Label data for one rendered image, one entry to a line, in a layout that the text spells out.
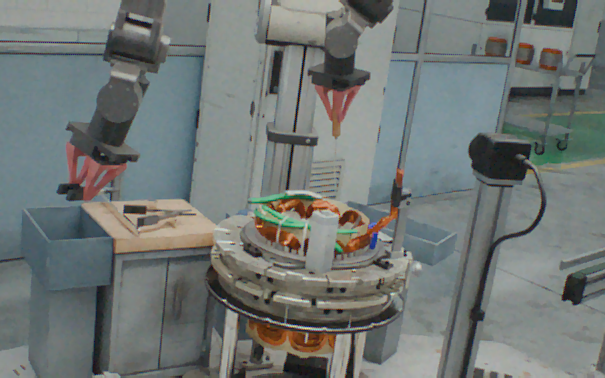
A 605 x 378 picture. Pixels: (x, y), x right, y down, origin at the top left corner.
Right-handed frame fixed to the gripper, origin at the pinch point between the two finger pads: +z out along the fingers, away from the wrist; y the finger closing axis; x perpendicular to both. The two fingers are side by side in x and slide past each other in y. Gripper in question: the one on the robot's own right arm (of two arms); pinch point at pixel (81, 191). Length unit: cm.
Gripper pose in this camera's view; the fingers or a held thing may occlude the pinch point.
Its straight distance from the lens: 128.7
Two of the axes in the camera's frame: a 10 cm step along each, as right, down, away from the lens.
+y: 7.9, 5.0, -3.7
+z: -4.4, 8.7, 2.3
